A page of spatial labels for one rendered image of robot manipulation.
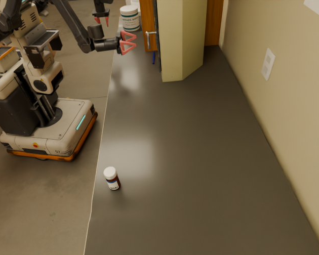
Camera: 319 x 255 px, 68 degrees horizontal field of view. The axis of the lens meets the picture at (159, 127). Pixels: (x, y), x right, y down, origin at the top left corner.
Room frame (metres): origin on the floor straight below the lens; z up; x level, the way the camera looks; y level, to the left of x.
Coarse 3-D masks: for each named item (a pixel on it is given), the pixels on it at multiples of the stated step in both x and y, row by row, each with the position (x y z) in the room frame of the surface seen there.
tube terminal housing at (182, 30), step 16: (160, 0) 1.09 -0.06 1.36; (176, 0) 1.09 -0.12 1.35; (192, 0) 1.14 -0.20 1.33; (160, 16) 1.09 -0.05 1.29; (176, 16) 1.09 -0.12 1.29; (192, 16) 1.14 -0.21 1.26; (160, 32) 1.09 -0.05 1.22; (176, 32) 1.09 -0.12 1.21; (192, 32) 1.15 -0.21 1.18; (160, 48) 1.09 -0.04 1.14; (176, 48) 1.09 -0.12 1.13; (192, 48) 1.15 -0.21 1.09; (176, 64) 1.09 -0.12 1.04; (192, 64) 1.15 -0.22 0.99; (176, 80) 1.09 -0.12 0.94
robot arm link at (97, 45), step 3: (93, 39) 1.13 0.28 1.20; (99, 39) 1.15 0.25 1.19; (102, 39) 1.14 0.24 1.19; (93, 42) 1.14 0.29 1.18; (96, 42) 1.13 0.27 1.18; (99, 42) 1.13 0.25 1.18; (102, 42) 1.12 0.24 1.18; (96, 45) 1.12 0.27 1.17; (99, 45) 1.12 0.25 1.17; (102, 45) 1.12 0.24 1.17; (96, 48) 1.11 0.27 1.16; (99, 48) 1.11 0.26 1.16; (102, 48) 1.11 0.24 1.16; (99, 51) 1.12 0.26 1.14; (102, 51) 1.13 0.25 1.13
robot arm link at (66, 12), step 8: (56, 0) 1.22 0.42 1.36; (64, 0) 1.23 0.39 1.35; (64, 8) 1.21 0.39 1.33; (64, 16) 1.20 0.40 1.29; (72, 16) 1.20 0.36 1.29; (72, 24) 1.18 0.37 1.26; (80, 24) 1.20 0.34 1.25; (72, 32) 1.18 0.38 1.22; (80, 32) 1.16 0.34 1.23; (80, 40) 1.15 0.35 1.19; (88, 40) 1.17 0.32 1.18; (80, 48) 1.15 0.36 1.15
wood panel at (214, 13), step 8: (144, 0) 1.46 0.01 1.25; (208, 0) 1.46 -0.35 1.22; (216, 0) 1.46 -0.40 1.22; (144, 8) 1.46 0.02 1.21; (152, 8) 1.46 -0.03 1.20; (208, 8) 1.46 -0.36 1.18; (216, 8) 1.46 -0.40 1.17; (144, 16) 1.46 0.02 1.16; (152, 16) 1.46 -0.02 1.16; (208, 16) 1.46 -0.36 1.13; (216, 16) 1.46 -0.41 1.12; (144, 24) 1.46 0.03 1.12; (152, 24) 1.46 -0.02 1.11; (208, 24) 1.46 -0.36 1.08; (216, 24) 1.46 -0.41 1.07; (144, 32) 1.46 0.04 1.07; (208, 32) 1.46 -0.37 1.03; (216, 32) 1.46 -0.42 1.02; (144, 40) 1.46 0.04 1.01; (152, 40) 1.46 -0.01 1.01; (208, 40) 1.46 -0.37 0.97; (216, 40) 1.46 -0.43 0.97; (152, 48) 1.46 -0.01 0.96
